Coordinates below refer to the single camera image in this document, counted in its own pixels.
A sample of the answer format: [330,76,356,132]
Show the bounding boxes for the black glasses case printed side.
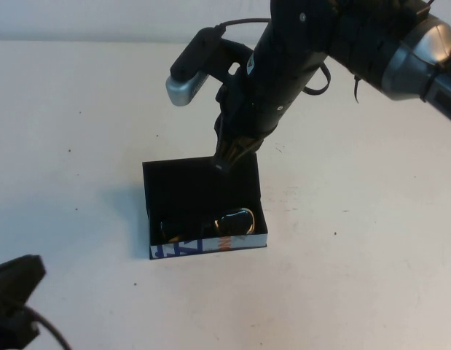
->
[141,152,268,261]

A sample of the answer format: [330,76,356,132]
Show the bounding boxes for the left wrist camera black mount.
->
[0,254,47,304]

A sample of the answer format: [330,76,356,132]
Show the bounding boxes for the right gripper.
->
[212,82,285,173]

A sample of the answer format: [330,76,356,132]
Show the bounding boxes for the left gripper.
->
[0,291,42,350]

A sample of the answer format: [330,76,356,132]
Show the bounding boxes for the right camera black cable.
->
[214,17,272,30]

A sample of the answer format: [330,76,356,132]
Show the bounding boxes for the dark framed glasses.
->
[160,206,256,244]

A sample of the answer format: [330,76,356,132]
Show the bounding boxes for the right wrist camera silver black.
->
[165,26,250,107]

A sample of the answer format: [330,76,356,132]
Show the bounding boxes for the black zip tie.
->
[350,74,364,106]

